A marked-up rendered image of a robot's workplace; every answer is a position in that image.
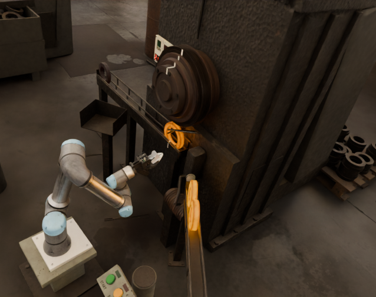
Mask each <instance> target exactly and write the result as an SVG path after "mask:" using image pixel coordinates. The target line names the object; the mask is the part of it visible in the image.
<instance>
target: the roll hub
mask: <svg viewBox="0 0 376 297"><path fill-rule="evenodd" d="M168 67H173V66H172V65H169V64H167V65H161V66H158V67H157V69H159V72H158V73H156V70H154V73H153V78H152V85H154V89H153V94H154V98H155V101H156V103H157V105H159V104H160V105H161V111H162V112H164V113H165V114H167V115H172V114H177V113H179V112H181V111H182V109H183V107H184V105H185V102H186V89H185V86H184V81H183V79H182V76H181V75H180V73H179V72H178V70H177V69H176V68H175V67H174V68H168ZM167 69H168V70H167ZM166 70H167V72H170V73H171V76H168V75H167V74H166ZM175 93H177V94H178V97H177V98H176V97H175ZM170 109H172V110H173V113H172V114H171V113H170Z"/></svg>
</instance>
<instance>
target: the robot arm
mask: <svg viewBox="0 0 376 297"><path fill-rule="evenodd" d="M141 154H142V155H141ZM141 154H139V155H140V156H139V155H138V156H137V160H136V161H135V162H133V163H132V162H130V163H129V164H130V165H129V166H126V167H124V168H123V169H121V170H119V171H117V172H116V173H114V174H112V175H111V176H109V177H108V178H106V181H107V183H108V185H109V186H108V185H106V184H105V183H103V182H102V181H101V180H99V179H98V178H96V177H95V176H93V174H92V172H91V171H90V170H89V169H87V166H86V165H85V145H84V144H83V143H82V142H81V141H79V140H75V139H70V140H66V141H64V142H63V143H62V146H61V154H60V157H59V161H58V165H59V167H60V169H59V172H58V176H57V180H56V182H55V186H54V190H53V193H52V194H50V195H49V197H48V198H47V201H46V203H45V217H44V219H43V221H42V228H43V231H44V236H45V240H44V243H43V249H44V252H45V253H46V254H47V255H48V256H51V257H58V256H62V255H64V254H65V253H67V252H68V251H69V249H70V248H71V238H70V236H69V235H68V233H67V209H68V205H69V202H70V198H69V197H68V196H69V193H70V190H71V187H72V184H73V183H74V184H75V185H76V186H78V187H83V188H85V189H87V190H88V191H89V192H91V193H93V194H94V195H96V196H97V197H99V198H101V199H102V200H104V201H105V202H107V203H108V204H110V205H112V206H113V207H115V208H116V209H118V210H119V214H120V216H121V217H129V216H130V215H131V214H132V213H133V207H132V204H131V197H130V196H131V191H130V188H129V187H128V185H127V183H126V181H127V180H130V179H131V178H133V177H134V175H137V172H138V173H140V174H143V175H145V176H148V175H149V171H148V169H152V168H153V167H155V166H156V165H157V164H158V163H159V161H160V160H161V158H162V156H163V153H156V151H152V153H151V155H149V156H147V154H146V153H144V152H142V153H141ZM113 189H115V190H116V191H115V190H113Z"/></svg>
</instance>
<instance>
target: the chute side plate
mask: <svg viewBox="0 0 376 297"><path fill-rule="evenodd" d="M96 76H97V75H96ZM98 83H99V84H100V85H101V88H102V89H103V90H104V91H105V92H106V93H107V94H108V95H109V96H110V97H111V98H112V99H113V100H114V101H115V102H116V103H117V104H118V105H119V106H120V107H122V108H126V109H127V111H128V112H129V113H130V114H131V117H132V118H133V119H134V120H135V121H136V122H137V123H138V124H139V125H140V126H141V127H142V128H143V129H144V130H145V131H146V132H147V133H149V135H151V136H152V138H154V139H155V140H156V141H157V142H158V143H159V144H160V145H161V146H162V148H164V149H165V150H166V151H167V153H168V154H169V155H170V153H172V155H174V156H175V158H176V159H175V162H177V159H178V155H179V152H178V151H177V150H176V149H175V148H174V147H173V146H172V145H171V144H170V143H169V142H168V141H167V140H166V139H165V138H164V137H163V136H162V135H161V134H160V133H159V132H158V131H157V130H156V129H155V128H154V127H152V126H151V125H150V124H149V123H148V122H147V121H146V120H145V119H144V118H143V117H142V116H141V115H140V114H139V113H137V112H136V111H135V110H134V109H133V108H132V107H131V106H129V105H128V104H127V103H126V102H125V101H124V100H123V99H122V98H121V97H120V96H119V95H118V94H117V93H115V92H114V91H113V90H112V89H111V88H110V87H109V86H108V85H107V84H106V83H105V82H104V81H103V80H102V79H100V78H99V77H98V76H97V85H98ZM168 144H169V145H168ZM167 145H168V148H167Z"/></svg>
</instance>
